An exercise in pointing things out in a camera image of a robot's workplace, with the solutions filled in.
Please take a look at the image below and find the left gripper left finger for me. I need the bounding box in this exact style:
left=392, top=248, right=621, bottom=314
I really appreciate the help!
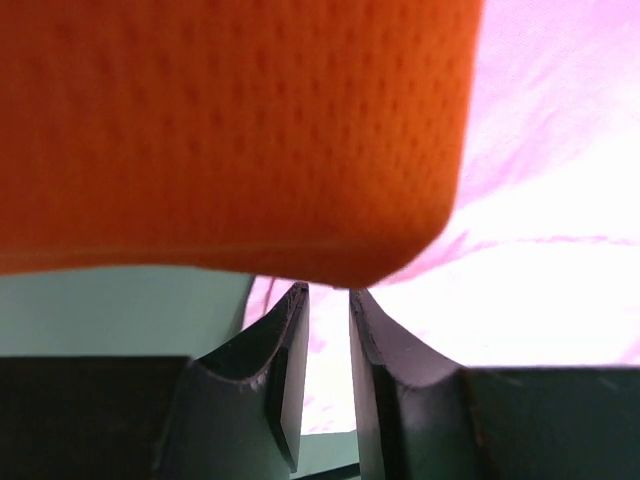
left=1, top=282, right=309, bottom=479

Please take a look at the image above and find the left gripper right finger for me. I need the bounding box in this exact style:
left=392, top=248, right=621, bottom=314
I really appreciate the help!
left=349, top=290, right=639, bottom=480

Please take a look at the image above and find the pink t shirt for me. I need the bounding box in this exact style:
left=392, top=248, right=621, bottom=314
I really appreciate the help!
left=241, top=0, right=640, bottom=436

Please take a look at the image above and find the folded orange t shirt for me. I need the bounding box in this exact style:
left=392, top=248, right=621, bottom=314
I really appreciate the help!
left=1, top=1, right=484, bottom=288

